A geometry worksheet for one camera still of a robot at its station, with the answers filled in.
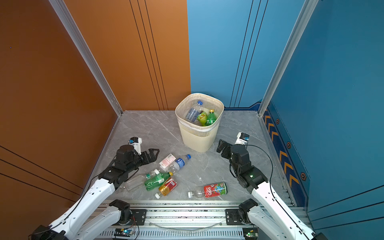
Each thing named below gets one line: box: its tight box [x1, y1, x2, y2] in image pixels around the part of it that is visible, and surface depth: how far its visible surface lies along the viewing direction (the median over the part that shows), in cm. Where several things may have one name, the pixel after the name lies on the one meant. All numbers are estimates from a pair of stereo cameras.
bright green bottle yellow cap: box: [197, 110, 208, 127], surface depth 97 cm
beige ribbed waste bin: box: [175, 93, 225, 153], surface depth 91 cm
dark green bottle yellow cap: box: [205, 109, 217, 127], surface depth 93 cm
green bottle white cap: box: [144, 171, 173, 191], surface depth 82 cm
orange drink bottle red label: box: [155, 178, 178, 199], surface depth 80 cm
